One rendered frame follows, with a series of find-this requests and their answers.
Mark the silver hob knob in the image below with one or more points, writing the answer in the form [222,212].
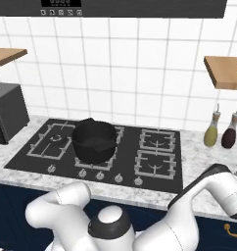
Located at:
[52,168]
[82,173]
[118,178]
[100,176]
[138,180]

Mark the black microwave oven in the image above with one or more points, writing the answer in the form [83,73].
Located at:
[8,111]

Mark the black gas hob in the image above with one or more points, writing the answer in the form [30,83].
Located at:
[127,157]

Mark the yellow-green oil bottle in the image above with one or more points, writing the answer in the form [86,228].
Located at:
[211,134]

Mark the navy drawer front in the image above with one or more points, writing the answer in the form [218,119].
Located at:
[218,240]

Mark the thin wooden wall shelf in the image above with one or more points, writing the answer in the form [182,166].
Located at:
[6,55]

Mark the black cooking pot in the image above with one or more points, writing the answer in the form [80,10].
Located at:
[94,143]

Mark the dark red vinegar bottle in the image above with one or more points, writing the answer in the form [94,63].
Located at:
[229,137]

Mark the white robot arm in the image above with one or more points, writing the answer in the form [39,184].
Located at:
[176,228]

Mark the black range hood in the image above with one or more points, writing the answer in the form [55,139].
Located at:
[140,8]

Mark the navy cupboard door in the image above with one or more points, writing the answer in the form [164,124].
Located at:
[9,215]

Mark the thick wooden wall shelf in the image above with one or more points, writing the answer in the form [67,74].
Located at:
[225,72]

